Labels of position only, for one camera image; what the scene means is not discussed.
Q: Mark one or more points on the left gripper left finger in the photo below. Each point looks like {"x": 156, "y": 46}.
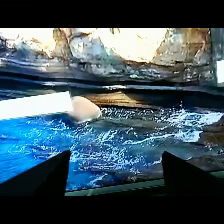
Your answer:
{"x": 43, "y": 178}

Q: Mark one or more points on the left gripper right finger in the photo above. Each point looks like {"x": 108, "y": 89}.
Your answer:
{"x": 186, "y": 178}

